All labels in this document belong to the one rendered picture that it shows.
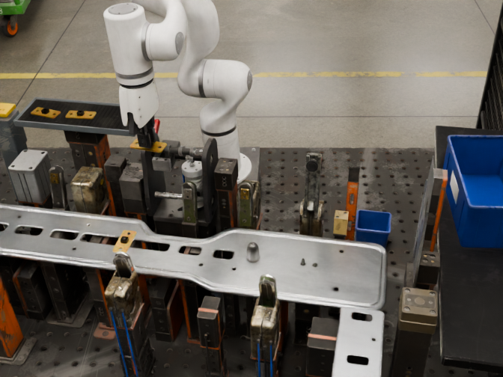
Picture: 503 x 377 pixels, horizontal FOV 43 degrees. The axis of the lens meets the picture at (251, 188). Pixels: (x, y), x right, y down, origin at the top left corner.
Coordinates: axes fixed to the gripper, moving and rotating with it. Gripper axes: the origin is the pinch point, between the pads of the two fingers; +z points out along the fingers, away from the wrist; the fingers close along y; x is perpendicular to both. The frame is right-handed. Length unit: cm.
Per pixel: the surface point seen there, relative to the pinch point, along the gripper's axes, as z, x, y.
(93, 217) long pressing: 29.2, -20.7, 0.8
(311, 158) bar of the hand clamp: 10.1, 35.8, -15.6
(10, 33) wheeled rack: 123, -277, -269
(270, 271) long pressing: 30.4, 31.4, 5.3
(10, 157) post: 29, -61, -17
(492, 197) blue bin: 28, 80, -36
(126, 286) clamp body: 25.2, 2.8, 24.5
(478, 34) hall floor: 135, 68, -371
